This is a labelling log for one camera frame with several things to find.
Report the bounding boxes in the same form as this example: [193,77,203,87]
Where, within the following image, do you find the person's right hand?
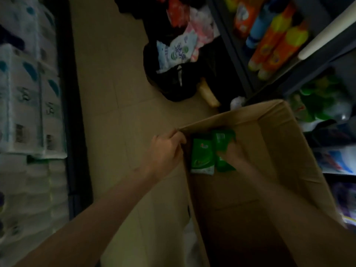
[217,139,248,170]

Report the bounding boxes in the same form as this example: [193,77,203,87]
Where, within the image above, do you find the person's left hand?
[146,129,187,182]

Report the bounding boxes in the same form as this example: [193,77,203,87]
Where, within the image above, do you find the brown cardboard box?
[178,99,346,267]

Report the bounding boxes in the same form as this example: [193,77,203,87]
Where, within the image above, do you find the person's left forearm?
[14,167,159,267]

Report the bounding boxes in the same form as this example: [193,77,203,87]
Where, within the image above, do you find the person's right forearm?
[236,161,356,267]

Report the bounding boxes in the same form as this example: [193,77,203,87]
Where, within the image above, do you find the person's grey trousers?
[182,217,202,267]

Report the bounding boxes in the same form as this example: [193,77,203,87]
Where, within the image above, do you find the small white crumpled wrapper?
[230,96,246,111]

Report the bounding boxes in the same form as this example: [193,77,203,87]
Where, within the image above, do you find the black plastic bag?
[114,0,207,23]
[143,33,246,103]

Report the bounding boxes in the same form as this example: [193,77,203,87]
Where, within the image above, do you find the beige cylinder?
[196,78,221,108]

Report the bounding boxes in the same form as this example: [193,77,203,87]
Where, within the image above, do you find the white blue detergent bag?
[313,146,356,176]

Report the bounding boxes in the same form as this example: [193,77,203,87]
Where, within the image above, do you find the green white bottles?
[289,75,353,132]

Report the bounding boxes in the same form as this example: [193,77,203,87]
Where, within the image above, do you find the white teal printed pack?
[155,30,199,74]

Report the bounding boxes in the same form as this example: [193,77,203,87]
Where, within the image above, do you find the row of orange yellow packs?
[224,0,310,81]

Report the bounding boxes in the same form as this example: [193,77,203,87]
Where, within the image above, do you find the purple yellow softener pack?
[332,182,356,226]

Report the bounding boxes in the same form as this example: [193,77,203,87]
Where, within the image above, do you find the pink printed pack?
[183,5,221,63]

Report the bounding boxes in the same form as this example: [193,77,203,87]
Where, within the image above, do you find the red printed pack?
[167,0,190,27]

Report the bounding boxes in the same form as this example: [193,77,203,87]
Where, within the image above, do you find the stack of white roll packs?
[0,0,69,267]

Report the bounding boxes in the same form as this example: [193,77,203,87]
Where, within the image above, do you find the white rolled tube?
[297,8,356,61]

